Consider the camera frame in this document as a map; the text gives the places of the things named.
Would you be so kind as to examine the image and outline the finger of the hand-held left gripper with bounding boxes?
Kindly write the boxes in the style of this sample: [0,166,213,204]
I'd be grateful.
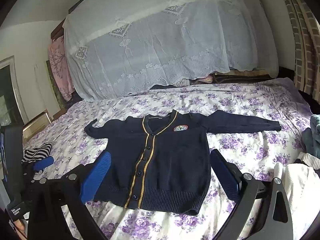
[22,156,55,180]

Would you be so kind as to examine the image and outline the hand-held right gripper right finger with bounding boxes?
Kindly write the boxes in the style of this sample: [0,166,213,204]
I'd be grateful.
[211,149,293,240]

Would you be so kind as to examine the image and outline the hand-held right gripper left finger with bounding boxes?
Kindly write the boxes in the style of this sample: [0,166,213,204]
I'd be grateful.
[26,152,112,240]

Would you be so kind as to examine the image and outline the black white striped garment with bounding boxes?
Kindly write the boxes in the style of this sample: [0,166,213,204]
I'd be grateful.
[22,142,53,164]

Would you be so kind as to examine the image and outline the navy knit cardigan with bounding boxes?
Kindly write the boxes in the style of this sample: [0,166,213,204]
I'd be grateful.
[84,110,282,215]

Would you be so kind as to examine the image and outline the person's left hand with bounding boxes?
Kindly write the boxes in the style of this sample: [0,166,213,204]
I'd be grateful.
[14,219,27,238]

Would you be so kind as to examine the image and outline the purple floral bedsheet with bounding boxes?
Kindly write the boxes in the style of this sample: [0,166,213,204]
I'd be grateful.
[22,77,313,240]

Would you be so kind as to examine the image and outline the golden framed panel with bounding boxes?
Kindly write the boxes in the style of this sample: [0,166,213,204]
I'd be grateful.
[22,109,52,140]

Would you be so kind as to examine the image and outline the sliding glass window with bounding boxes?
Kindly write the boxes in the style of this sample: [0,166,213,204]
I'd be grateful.
[0,56,25,125]

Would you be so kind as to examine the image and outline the green patterned panel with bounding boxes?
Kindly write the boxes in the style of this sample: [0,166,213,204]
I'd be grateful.
[46,60,63,110]

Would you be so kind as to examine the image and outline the teal cloth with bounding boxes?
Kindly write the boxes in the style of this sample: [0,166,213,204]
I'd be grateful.
[301,114,320,155]

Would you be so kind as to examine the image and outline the pink floral cloth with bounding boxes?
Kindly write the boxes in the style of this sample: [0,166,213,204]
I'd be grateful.
[48,35,75,102]

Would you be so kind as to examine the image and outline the dark folded blankets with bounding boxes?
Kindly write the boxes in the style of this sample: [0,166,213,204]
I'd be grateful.
[150,70,270,90]

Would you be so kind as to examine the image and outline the dark wooden headboard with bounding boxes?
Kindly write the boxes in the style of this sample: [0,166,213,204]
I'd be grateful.
[51,0,90,42]

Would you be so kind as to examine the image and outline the white lace cover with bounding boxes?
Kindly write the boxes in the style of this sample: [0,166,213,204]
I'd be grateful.
[62,0,279,103]

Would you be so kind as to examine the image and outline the brick pattern curtain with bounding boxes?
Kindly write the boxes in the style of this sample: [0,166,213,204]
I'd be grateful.
[274,0,320,98]

